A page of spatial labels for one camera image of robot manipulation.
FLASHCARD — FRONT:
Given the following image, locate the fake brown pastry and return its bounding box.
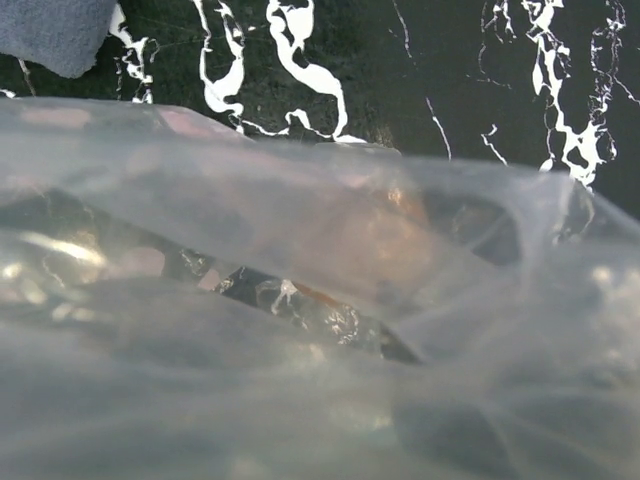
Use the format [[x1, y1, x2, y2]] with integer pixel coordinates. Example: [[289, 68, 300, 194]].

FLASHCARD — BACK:
[[292, 185, 436, 309]]

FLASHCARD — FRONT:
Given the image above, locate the clear zip top bag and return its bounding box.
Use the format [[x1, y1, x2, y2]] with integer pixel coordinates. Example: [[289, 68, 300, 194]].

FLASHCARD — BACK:
[[1, 98, 639, 479]]

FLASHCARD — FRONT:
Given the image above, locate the dark blue cloth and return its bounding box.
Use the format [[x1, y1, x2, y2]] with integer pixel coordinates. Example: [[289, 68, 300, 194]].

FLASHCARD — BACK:
[[1, 0, 116, 79]]

